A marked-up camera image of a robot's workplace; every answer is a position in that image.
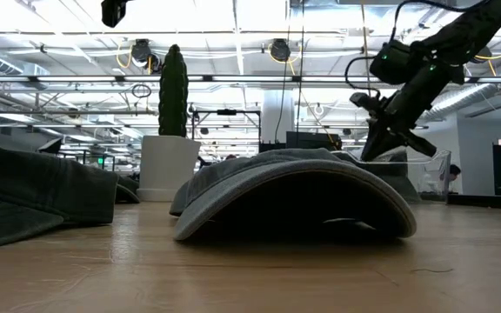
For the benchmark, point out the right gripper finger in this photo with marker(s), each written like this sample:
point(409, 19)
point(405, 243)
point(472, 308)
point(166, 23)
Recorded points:
point(370, 145)
point(392, 141)

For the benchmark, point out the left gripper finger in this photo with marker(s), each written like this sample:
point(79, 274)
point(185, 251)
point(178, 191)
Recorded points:
point(113, 11)

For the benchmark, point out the grey blue baseball cap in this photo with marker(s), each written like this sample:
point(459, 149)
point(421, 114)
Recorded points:
point(250, 174)

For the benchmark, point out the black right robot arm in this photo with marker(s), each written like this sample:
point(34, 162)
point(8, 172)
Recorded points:
point(463, 39)

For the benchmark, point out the clear plastic bin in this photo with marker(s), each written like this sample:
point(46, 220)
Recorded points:
point(433, 174)

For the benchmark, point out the large black monitor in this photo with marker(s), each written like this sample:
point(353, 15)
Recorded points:
point(311, 140)

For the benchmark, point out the person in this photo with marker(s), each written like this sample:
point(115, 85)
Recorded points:
point(231, 157)
point(454, 170)

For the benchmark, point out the long ceiling light strip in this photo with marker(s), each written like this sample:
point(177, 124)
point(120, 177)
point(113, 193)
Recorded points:
point(81, 79)

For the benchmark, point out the black box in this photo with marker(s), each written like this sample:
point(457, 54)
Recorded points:
point(272, 147)

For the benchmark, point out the tall green cactus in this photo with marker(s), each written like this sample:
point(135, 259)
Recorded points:
point(173, 91)

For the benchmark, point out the thin dark thread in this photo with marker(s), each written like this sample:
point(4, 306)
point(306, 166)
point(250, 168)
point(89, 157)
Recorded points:
point(424, 269)

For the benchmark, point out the green exit sign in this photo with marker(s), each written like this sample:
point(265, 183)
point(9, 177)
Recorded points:
point(100, 161)

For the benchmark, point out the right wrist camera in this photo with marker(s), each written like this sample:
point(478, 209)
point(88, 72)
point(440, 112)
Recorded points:
point(363, 101)

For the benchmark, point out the black table edge rail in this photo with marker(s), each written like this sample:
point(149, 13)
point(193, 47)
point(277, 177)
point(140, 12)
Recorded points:
point(485, 202)

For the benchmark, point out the black metal frame rig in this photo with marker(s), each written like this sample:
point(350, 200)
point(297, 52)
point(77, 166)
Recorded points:
point(226, 111)

